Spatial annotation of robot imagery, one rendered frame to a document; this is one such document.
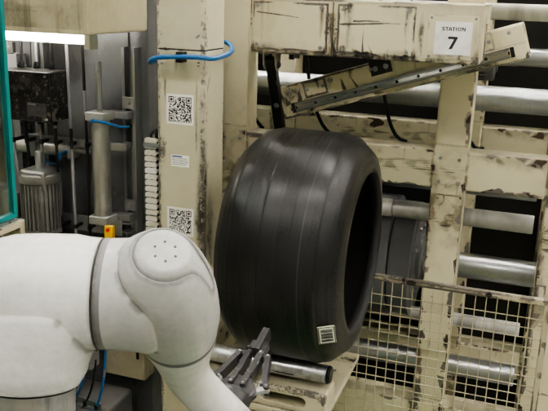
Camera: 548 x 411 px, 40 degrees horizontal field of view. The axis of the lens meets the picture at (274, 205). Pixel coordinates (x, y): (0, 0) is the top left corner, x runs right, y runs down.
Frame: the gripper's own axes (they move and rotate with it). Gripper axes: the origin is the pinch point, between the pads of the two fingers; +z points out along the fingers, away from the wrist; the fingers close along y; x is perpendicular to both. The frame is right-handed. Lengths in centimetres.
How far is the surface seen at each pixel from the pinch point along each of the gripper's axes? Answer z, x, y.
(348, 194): 28.9, -21.8, -11.6
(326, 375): 17.6, 22.6, -8.7
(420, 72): 81, -32, -18
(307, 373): 17.3, 23.1, -3.8
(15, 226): 4, -17, 61
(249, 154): 33.3, -26.9, 13.6
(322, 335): 12.9, 6.2, -9.4
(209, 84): 45, -39, 28
